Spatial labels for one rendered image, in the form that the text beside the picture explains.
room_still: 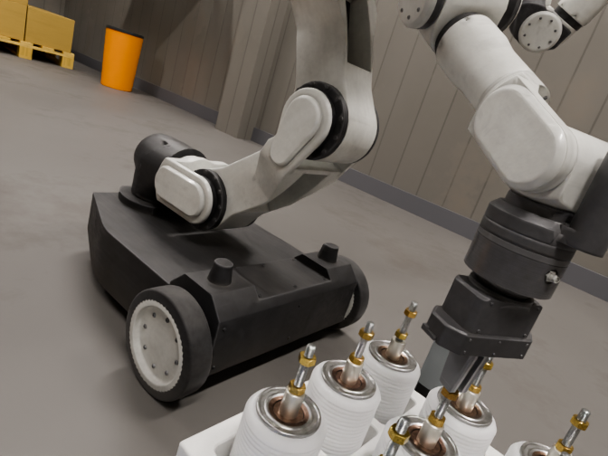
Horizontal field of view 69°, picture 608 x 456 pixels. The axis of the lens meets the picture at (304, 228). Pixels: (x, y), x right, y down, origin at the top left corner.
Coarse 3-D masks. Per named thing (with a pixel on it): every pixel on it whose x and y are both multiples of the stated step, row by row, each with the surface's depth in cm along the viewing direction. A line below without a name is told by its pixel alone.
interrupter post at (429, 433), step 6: (426, 420) 50; (426, 426) 50; (432, 426) 50; (420, 432) 51; (426, 432) 50; (432, 432) 50; (438, 432) 50; (420, 438) 51; (426, 438) 50; (432, 438) 50; (438, 438) 50; (426, 444) 50; (432, 444) 50
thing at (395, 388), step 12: (372, 360) 65; (372, 372) 64; (384, 372) 63; (396, 372) 63; (420, 372) 67; (384, 384) 63; (396, 384) 63; (408, 384) 64; (384, 396) 64; (396, 396) 64; (408, 396) 65; (384, 408) 64; (396, 408) 65; (384, 420) 65
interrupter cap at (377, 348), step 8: (376, 344) 69; (384, 344) 69; (376, 352) 66; (384, 352) 67; (408, 352) 69; (376, 360) 65; (384, 360) 65; (392, 360) 66; (400, 360) 67; (408, 360) 67; (392, 368) 64; (400, 368) 64; (408, 368) 64
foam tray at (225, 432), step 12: (420, 396) 72; (408, 408) 71; (420, 408) 69; (228, 420) 55; (240, 420) 55; (372, 420) 63; (204, 432) 52; (216, 432) 52; (228, 432) 53; (372, 432) 62; (180, 444) 50; (192, 444) 50; (204, 444) 50; (216, 444) 51; (228, 444) 53; (372, 444) 58
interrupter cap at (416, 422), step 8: (408, 416) 54; (416, 416) 54; (416, 424) 53; (416, 432) 52; (408, 440) 50; (416, 440) 51; (440, 440) 52; (448, 440) 52; (408, 448) 49; (416, 448) 49; (424, 448) 50; (440, 448) 51; (448, 448) 51; (456, 448) 51
